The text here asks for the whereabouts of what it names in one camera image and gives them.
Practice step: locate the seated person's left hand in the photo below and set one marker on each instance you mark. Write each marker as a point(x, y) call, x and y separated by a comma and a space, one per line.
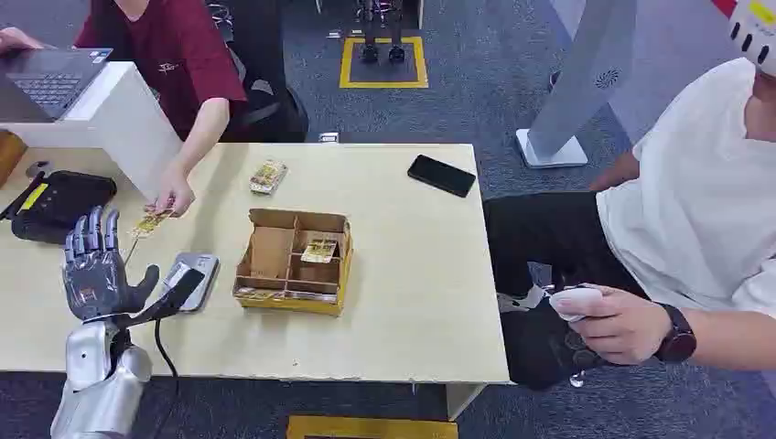
point(176, 191)

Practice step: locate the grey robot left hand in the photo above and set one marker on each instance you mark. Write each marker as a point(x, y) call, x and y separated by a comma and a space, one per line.
point(94, 282)

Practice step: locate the seated person's right hand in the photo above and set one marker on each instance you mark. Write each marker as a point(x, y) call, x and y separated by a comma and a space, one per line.
point(15, 39)

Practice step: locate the standing person's left hand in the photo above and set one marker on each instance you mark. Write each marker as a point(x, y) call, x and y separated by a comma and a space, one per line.
point(624, 330)

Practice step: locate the yellow printed card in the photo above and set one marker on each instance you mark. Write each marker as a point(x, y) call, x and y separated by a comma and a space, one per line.
point(319, 250)
point(148, 224)

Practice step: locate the white handheld controller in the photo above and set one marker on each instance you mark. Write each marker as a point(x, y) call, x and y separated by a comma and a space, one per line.
point(573, 302)

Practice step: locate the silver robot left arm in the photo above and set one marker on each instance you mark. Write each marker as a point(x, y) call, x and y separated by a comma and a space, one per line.
point(97, 375)

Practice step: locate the black wristwatch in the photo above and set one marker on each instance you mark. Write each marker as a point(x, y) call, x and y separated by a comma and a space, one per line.
point(678, 339)

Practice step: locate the dark laptop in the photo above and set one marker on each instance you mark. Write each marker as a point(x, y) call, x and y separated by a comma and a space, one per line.
point(48, 85)

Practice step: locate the white desk riser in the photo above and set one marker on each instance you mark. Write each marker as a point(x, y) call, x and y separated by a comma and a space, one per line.
point(130, 121)

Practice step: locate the black pouch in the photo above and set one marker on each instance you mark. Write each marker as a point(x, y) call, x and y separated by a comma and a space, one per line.
point(66, 203)

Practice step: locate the silver card reader device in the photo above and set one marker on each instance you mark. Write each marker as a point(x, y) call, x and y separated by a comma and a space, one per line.
point(203, 269)

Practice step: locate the wrapped pack of cards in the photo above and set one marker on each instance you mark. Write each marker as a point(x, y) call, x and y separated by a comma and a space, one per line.
point(268, 176)

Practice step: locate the black and yellow pen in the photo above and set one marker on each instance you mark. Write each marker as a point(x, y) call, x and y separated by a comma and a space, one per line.
point(27, 197)

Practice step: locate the brown wooden object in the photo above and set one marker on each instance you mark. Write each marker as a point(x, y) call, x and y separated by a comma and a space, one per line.
point(9, 154)

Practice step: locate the wooden card box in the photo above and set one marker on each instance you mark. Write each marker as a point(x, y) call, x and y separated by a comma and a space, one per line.
point(273, 254)

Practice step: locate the small round grey object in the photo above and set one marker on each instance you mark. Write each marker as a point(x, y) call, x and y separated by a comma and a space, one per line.
point(37, 168)

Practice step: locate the person in red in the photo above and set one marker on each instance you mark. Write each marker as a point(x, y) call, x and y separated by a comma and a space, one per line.
point(176, 60)

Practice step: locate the black office chair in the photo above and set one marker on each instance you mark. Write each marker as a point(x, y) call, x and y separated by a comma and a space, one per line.
point(267, 91)

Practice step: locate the person in white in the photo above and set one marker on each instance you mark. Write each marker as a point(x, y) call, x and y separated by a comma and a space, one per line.
point(691, 200)

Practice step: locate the small silver floor plate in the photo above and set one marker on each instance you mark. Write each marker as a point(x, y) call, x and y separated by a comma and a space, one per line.
point(328, 137)

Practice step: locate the white table leg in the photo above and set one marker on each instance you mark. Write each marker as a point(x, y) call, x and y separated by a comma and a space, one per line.
point(464, 400)

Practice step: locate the black smartphone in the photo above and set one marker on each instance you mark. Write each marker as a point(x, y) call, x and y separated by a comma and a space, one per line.
point(441, 176)

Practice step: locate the white floor stand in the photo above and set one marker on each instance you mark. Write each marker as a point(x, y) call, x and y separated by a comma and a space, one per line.
point(582, 85)

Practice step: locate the black robot legs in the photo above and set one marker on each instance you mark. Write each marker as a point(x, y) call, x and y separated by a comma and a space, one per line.
point(382, 30)

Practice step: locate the white headset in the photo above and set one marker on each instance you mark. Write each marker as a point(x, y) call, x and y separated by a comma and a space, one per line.
point(755, 30)

